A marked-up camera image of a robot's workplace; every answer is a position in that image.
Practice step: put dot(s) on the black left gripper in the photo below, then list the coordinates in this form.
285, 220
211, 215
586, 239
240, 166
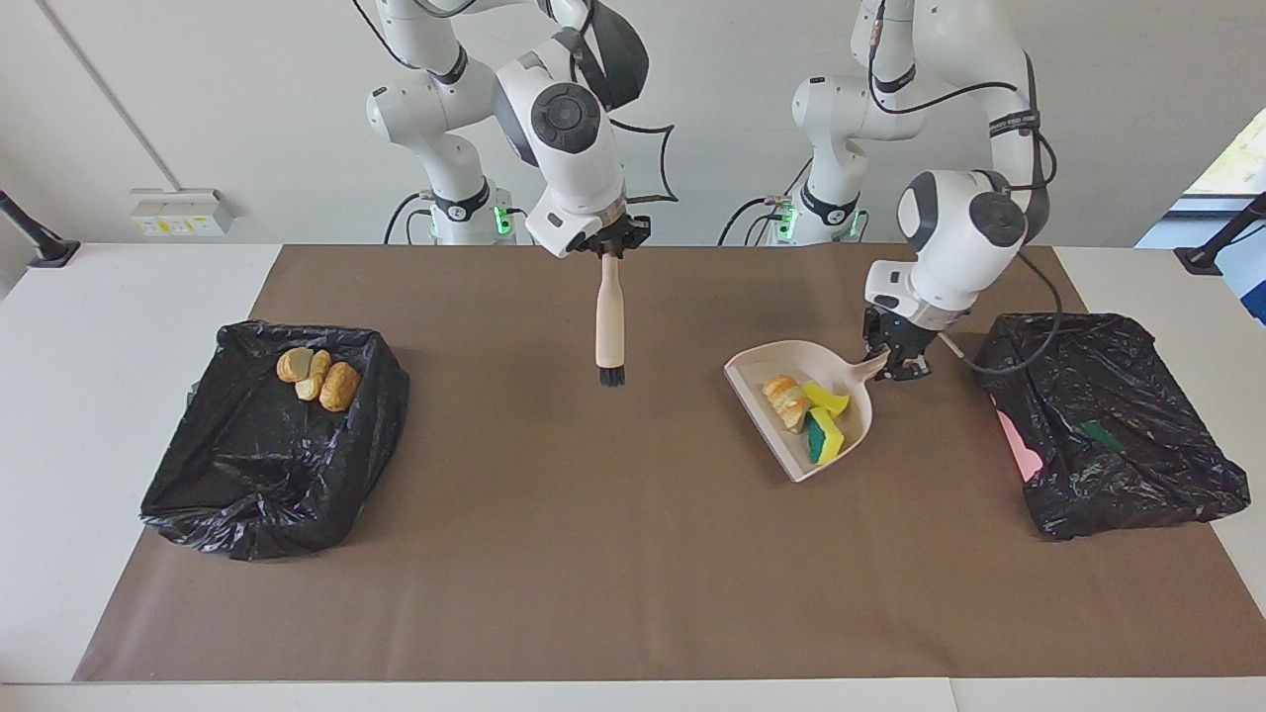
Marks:
900, 336

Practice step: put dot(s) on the pale pink plastic dustpan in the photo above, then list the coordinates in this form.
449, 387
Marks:
767, 368

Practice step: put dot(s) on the small yellow sponge piece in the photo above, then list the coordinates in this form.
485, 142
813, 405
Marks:
829, 399

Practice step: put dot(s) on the white wall conduit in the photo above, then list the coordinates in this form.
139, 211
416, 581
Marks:
101, 91

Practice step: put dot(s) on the green and yellow sponge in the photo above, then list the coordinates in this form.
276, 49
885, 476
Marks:
1101, 435

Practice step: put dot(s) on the bright window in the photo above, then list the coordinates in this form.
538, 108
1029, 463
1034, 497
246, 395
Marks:
1236, 158

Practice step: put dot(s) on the striped toy croissant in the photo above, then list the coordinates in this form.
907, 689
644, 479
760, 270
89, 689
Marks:
314, 381
292, 364

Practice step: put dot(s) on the large yellow sponge piece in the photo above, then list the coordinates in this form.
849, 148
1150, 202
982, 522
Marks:
824, 437

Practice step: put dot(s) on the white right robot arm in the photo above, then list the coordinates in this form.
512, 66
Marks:
569, 148

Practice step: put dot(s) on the white wall socket box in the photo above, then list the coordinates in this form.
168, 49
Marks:
183, 213

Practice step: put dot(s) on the pink plastic bin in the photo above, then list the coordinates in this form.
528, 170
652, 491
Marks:
1014, 440

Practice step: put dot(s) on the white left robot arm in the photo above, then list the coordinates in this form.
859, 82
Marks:
949, 237

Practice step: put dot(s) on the brown bread roll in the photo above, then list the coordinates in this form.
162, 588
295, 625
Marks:
339, 388

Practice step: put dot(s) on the black camera stand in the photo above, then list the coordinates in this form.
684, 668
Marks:
40, 242
1217, 247

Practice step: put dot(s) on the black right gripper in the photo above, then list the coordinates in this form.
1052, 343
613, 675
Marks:
618, 234

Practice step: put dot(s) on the brown paper table mat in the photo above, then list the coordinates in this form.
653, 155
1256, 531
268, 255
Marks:
593, 593

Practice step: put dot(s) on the black trash bag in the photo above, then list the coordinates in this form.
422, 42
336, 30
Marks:
257, 465
1088, 376

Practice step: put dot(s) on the pale beige sponge piece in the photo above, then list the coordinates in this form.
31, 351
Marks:
785, 400

